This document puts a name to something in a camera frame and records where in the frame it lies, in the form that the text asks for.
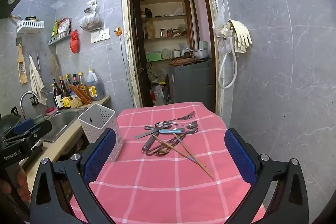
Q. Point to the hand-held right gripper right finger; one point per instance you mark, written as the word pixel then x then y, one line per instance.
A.
pixel 240 155

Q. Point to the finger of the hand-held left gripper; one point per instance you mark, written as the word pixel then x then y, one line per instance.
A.
pixel 23 126

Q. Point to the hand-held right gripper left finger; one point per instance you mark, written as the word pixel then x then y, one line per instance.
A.
pixel 101 153

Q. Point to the white perforated utensil holder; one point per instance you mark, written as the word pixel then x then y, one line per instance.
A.
pixel 98 119

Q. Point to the wooden chopstick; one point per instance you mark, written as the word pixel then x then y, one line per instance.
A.
pixel 183 154
pixel 199 165

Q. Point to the steel table knife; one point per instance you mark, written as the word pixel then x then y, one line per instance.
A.
pixel 147 134

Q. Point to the brass spoon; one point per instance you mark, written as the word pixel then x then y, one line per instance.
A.
pixel 161 152

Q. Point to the steel spoon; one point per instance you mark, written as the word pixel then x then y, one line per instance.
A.
pixel 162 124

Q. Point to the steel fork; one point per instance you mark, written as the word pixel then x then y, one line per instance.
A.
pixel 181 118

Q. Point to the person's left hand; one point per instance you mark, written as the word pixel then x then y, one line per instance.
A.
pixel 21 182

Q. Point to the steel faucet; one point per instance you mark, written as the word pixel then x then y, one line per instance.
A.
pixel 25 95

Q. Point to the red soap dish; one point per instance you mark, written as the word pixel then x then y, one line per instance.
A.
pixel 51 110

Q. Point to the steel sink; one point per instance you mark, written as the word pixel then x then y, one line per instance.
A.
pixel 63 121

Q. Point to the black pump bottle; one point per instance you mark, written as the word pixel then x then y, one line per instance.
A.
pixel 56 98

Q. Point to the beige hanging towel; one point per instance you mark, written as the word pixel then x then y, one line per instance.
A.
pixel 36 82

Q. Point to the dark sauce bottle large label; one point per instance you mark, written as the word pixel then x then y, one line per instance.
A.
pixel 65 102

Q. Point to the wooden grater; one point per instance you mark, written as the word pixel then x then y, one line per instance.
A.
pixel 22 66

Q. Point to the orange snack packet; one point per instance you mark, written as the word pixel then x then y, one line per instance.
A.
pixel 80 95

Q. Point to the yellow capped sauce bottle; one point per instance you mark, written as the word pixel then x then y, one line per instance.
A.
pixel 67 79
pixel 82 83

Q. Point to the large oil jug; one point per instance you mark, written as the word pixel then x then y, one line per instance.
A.
pixel 95 87

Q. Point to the dark capped sauce bottle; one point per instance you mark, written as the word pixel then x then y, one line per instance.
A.
pixel 75 81

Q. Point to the pink checked tablecloth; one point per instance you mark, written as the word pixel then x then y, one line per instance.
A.
pixel 162 187

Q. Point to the bags on floor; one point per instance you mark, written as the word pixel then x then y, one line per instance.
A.
pixel 160 94

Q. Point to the grey fridge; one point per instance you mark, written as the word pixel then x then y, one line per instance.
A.
pixel 191 82

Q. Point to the red plastic bag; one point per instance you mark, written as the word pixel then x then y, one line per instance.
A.
pixel 74 41

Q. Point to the snack packets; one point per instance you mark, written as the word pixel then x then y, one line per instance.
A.
pixel 61 26

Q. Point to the metal pot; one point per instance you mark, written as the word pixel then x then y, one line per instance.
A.
pixel 200 54

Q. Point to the green box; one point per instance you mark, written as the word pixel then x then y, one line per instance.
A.
pixel 154 57

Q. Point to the wooden cutting board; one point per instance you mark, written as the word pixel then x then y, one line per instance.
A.
pixel 183 61

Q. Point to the cream rubber gloves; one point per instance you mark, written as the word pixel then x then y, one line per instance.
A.
pixel 241 35

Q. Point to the orange plug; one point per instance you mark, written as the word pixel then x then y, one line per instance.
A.
pixel 118 31

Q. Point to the clear bag of dried goods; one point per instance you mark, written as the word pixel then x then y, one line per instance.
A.
pixel 91 20

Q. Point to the hanging clear plastic bags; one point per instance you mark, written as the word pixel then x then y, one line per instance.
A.
pixel 221 29

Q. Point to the glass jar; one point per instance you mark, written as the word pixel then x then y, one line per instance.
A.
pixel 163 33

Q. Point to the wooden shelf unit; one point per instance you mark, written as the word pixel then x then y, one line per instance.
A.
pixel 168 19

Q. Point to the grey wall rack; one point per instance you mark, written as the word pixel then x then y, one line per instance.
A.
pixel 59 39

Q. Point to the white wall basket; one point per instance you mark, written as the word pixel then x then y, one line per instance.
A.
pixel 30 26

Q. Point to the white wall switch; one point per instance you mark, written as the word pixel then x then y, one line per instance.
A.
pixel 95 36

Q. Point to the white wall socket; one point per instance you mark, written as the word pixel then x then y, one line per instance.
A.
pixel 105 34

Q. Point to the cream door frame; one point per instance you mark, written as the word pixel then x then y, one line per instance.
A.
pixel 126 29

